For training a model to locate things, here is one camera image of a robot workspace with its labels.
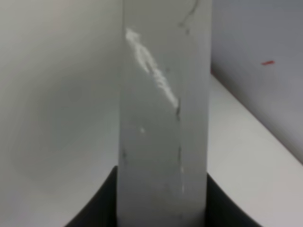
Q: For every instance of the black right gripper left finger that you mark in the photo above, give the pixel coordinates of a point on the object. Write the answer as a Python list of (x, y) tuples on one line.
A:
[(100, 211)]

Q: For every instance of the white printed carton box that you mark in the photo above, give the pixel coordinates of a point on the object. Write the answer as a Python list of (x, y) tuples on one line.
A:
[(164, 113)]

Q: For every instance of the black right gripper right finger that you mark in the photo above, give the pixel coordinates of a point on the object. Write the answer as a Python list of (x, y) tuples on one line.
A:
[(221, 211)]

